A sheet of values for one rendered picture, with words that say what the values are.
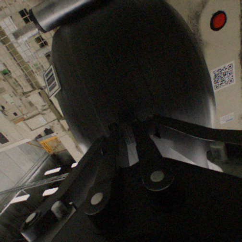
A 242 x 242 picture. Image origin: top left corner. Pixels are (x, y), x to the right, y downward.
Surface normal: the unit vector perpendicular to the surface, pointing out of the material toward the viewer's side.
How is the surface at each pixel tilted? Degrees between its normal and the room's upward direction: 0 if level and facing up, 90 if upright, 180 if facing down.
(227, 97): 90
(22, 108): 90
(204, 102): 95
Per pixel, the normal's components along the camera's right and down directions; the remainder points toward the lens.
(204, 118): 0.31, 0.28
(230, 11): 0.07, 0.39
